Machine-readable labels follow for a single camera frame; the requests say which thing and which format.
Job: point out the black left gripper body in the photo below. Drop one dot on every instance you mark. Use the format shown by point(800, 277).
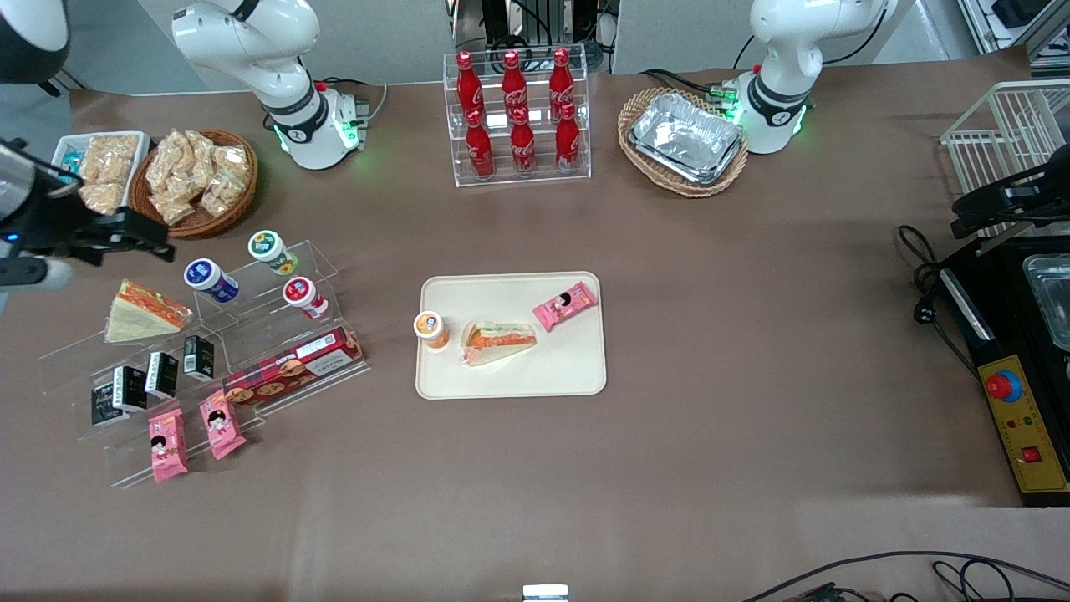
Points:
point(1021, 196)

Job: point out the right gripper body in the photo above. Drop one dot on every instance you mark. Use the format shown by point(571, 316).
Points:
point(52, 226)

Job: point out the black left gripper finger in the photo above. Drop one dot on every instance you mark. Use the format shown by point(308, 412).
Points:
point(1041, 219)
point(976, 216)

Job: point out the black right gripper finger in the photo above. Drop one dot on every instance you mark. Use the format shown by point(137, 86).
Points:
point(134, 224)
point(142, 248)

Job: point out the triangle sandwich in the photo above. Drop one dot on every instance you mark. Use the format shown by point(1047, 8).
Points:
point(497, 344)
point(142, 313)

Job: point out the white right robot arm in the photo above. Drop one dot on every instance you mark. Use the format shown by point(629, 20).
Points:
point(276, 100)

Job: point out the aluminium foil tray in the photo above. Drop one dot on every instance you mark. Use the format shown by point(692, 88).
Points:
point(685, 134)

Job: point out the cream plastic tray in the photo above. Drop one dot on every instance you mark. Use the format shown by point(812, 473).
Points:
point(518, 380)

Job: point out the silver metal strip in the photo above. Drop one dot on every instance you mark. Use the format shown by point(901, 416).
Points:
point(992, 244)

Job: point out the tan crispy snack pack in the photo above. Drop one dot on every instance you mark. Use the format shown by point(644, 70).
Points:
point(104, 197)
point(111, 159)

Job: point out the clear bag of snacks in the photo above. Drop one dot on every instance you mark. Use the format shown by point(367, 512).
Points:
point(167, 157)
point(220, 194)
point(232, 160)
point(201, 149)
point(173, 207)

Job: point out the white rectangular dish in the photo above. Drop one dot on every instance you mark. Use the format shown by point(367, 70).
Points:
point(142, 167)

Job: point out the brown wicker basket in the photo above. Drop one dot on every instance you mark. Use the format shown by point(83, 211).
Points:
point(201, 227)

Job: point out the teal snack pack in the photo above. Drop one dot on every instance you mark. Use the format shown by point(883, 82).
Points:
point(75, 163)

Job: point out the blue lid yogurt cup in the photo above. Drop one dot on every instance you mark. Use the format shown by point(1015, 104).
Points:
point(209, 278)

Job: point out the steel food container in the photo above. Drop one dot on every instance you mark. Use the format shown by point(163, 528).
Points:
point(1053, 293)

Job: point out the black sealing machine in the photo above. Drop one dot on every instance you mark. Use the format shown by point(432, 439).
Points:
point(1007, 322)

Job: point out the small black carton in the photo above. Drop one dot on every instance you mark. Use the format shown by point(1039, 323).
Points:
point(105, 406)
point(161, 374)
point(132, 388)
point(198, 358)

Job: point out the green lid yogurt cup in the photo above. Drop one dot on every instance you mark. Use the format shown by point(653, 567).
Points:
point(269, 249)

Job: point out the red lid yogurt cup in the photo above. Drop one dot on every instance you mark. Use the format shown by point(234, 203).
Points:
point(303, 296)

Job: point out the clear acrylic stepped stand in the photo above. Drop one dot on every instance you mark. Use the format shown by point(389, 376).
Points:
point(125, 472)
point(322, 255)

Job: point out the red cookie box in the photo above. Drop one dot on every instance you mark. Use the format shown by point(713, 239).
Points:
point(292, 366)

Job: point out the pink snack pack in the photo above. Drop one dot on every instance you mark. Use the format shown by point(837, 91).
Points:
point(565, 306)
point(221, 425)
point(168, 446)

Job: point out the yellow control panel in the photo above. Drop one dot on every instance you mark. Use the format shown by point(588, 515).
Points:
point(1043, 478)

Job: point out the light wicker basket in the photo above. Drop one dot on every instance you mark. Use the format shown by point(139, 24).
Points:
point(685, 188)

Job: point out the orange lid cup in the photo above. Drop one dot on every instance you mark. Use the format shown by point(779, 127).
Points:
point(431, 328)

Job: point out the red cola bottle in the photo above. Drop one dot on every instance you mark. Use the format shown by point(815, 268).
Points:
point(514, 82)
point(480, 150)
point(523, 146)
point(468, 84)
point(568, 142)
point(560, 79)

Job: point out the clear acrylic bottle rack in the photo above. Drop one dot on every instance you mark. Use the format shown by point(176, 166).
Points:
point(541, 171)

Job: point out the aluminium frame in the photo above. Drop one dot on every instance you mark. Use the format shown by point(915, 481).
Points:
point(1049, 33)

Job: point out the red rocker switch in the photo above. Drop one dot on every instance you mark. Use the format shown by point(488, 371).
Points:
point(1031, 456)

